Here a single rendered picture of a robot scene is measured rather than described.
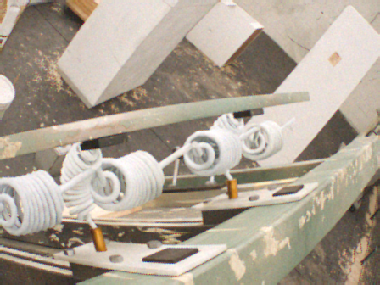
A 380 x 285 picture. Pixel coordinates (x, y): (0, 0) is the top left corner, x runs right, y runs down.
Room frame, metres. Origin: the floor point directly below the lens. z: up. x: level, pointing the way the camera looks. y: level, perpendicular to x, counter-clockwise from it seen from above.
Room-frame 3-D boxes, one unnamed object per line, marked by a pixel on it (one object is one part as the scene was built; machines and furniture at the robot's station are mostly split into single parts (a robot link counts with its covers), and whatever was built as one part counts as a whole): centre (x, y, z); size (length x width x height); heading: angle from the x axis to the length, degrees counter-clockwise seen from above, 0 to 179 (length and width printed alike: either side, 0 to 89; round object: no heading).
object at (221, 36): (6.44, 0.57, 0.36); 0.58 x 0.45 x 0.72; 83
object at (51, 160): (1.74, 0.39, 0.84); 0.12 x 0.12 x 0.18; 72
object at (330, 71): (5.20, -0.59, 1.03); 0.61 x 0.58 x 2.05; 173
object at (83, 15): (4.87, 1.76, 0.15); 0.61 x 0.52 x 0.31; 173
